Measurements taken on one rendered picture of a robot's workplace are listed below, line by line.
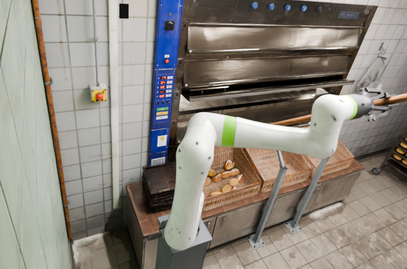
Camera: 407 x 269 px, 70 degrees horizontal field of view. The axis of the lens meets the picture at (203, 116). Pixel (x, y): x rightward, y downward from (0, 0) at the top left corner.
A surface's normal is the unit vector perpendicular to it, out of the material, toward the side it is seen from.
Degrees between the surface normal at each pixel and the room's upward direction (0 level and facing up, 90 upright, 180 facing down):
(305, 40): 70
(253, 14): 90
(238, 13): 90
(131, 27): 90
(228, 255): 0
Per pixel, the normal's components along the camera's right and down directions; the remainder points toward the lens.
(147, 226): 0.14, -0.84
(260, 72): 0.46, 0.21
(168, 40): 0.44, 0.53
